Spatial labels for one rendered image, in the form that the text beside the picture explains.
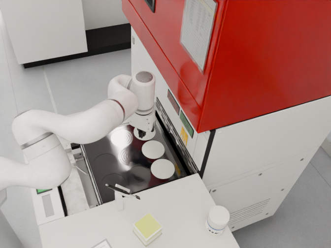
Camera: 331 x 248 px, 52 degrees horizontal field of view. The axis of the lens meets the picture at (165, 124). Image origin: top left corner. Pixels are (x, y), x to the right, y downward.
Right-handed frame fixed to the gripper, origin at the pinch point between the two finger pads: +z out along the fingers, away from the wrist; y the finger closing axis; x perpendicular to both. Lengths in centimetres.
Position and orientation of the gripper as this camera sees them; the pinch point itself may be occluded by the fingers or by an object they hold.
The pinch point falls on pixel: (142, 133)
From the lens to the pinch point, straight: 146.6
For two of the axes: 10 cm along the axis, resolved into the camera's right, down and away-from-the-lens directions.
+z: -0.7, 6.6, 7.5
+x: 4.3, -6.6, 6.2
